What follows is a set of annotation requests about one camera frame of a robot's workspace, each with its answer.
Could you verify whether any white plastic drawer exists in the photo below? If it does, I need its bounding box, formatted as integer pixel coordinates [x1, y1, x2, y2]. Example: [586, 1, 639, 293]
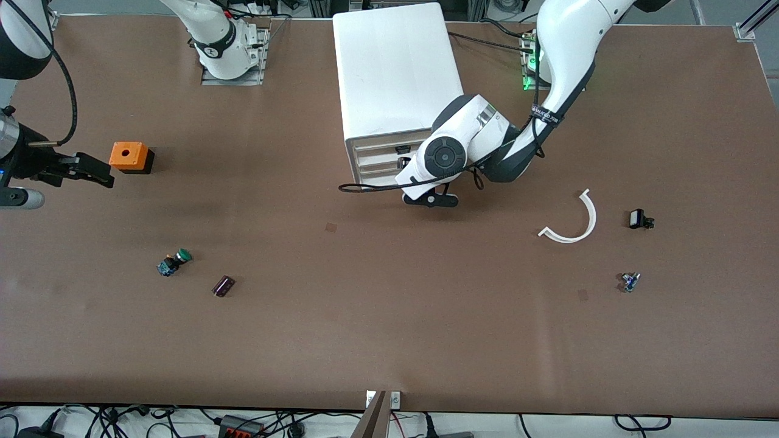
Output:
[358, 160, 416, 178]
[355, 148, 422, 166]
[360, 172, 403, 189]
[349, 131, 434, 154]

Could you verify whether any white drawer cabinet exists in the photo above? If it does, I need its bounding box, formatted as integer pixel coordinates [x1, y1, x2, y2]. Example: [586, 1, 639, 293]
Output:
[334, 2, 472, 190]

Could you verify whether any green push button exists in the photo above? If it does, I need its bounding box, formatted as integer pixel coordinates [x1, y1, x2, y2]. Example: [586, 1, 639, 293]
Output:
[156, 248, 193, 277]

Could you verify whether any orange box with hole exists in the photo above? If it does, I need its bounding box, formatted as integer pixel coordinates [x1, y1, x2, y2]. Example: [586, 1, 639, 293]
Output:
[110, 141, 155, 175]

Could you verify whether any white curved plastic strip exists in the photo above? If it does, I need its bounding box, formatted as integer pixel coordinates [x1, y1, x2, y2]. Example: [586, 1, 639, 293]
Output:
[538, 189, 598, 244]

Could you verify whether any black orange power strip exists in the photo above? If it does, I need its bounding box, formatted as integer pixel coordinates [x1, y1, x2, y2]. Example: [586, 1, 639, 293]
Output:
[219, 415, 267, 438]

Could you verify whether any aluminium corner profile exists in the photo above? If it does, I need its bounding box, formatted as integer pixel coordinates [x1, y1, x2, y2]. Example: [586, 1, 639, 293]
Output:
[733, 0, 779, 42]

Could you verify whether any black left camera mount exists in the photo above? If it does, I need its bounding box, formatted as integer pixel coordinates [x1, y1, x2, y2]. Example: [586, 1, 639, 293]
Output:
[402, 193, 459, 209]

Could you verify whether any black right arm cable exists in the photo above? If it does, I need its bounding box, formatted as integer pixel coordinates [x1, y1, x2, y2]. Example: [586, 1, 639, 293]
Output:
[12, 0, 79, 147]

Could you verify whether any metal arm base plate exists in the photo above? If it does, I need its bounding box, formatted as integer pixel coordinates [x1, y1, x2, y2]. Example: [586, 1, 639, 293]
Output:
[521, 30, 588, 92]
[201, 27, 270, 86]

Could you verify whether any wooden post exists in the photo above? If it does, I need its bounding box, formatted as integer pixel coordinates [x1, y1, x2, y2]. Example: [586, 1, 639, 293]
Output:
[350, 391, 390, 438]

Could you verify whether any black looped cable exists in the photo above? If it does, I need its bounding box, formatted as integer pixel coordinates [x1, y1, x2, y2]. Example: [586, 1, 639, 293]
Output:
[613, 414, 674, 432]

